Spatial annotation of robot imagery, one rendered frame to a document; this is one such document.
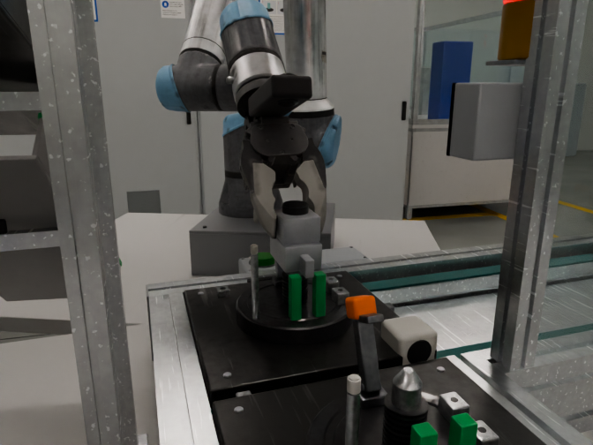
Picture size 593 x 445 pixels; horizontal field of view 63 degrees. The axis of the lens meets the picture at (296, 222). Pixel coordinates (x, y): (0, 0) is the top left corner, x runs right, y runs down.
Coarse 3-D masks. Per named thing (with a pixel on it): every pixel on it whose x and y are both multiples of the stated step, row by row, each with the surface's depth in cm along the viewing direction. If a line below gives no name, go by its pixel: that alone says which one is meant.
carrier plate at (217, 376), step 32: (352, 288) 67; (192, 320) 58; (224, 320) 58; (384, 320) 58; (224, 352) 51; (256, 352) 51; (288, 352) 51; (320, 352) 51; (352, 352) 51; (384, 352) 51; (224, 384) 45; (256, 384) 46; (288, 384) 47
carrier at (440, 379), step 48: (336, 384) 45; (384, 384) 45; (432, 384) 45; (240, 432) 39; (288, 432) 39; (336, 432) 36; (384, 432) 35; (432, 432) 29; (480, 432) 34; (528, 432) 39
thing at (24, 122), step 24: (0, 0) 31; (24, 0) 34; (0, 24) 32; (24, 24) 34; (0, 48) 35; (24, 48) 35; (0, 72) 39; (24, 72) 39; (0, 120) 48; (24, 120) 48
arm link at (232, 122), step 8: (224, 120) 107; (232, 120) 105; (240, 120) 104; (224, 128) 108; (232, 128) 105; (240, 128) 105; (224, 136) 108; (232, 136) 106; (240, 136) 105; (224, 144) 109; (232, 144) 106; (240, 144) 106; (224, 152) 110; (232, 152) 107; (224, 160) 110; (232, 160) 107; (224, 168) 112; (232, 168) 108
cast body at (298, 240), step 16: (288, 208) 54; (304, 208) 54; (288, 224) 53; (304, 224) 53; (272, 240) 58; (288, 240) 53; (304, 240) 54; (288, 256) 53; (304, 256) 53; (320, 256) 54; (288, 272) 54; (304, 272) 52
